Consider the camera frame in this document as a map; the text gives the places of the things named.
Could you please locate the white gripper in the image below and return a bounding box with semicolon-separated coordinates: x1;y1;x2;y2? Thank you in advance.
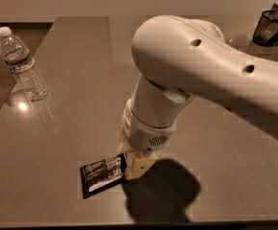
117;100;176;180

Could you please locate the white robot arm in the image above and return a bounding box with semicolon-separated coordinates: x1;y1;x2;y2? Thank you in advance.
118;15;278;180

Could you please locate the black rxbar chocolate wrapper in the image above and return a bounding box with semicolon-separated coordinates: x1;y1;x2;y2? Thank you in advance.
80;154;127;198

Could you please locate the clear plastic water bottle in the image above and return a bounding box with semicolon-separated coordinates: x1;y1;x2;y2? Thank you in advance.
0;27;48;102

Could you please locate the black mesh pen cup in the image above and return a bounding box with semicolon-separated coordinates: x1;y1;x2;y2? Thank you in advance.
252;11;278;47

